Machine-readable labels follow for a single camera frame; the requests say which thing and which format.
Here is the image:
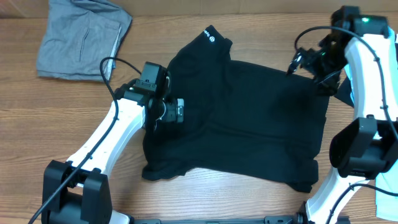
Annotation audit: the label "black polo shirt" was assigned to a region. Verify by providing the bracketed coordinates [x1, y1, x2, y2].
[142, 26, 329, 193]

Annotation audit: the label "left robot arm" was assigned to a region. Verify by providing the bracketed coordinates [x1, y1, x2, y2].
[31, 62, 184, 223]

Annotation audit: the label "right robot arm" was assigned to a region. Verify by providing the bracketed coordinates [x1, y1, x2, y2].
[285, 6, 397, 223]

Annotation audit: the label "dark garment under blue shirt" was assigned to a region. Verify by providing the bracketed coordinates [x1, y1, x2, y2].
[334, 78, 354, 108]

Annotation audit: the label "folded grey shorts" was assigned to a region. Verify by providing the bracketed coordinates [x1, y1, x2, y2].
[36, 0, 132, 82]

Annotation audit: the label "light blue t-shirt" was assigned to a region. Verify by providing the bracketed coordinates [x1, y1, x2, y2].
[341, 26, 398, 222]

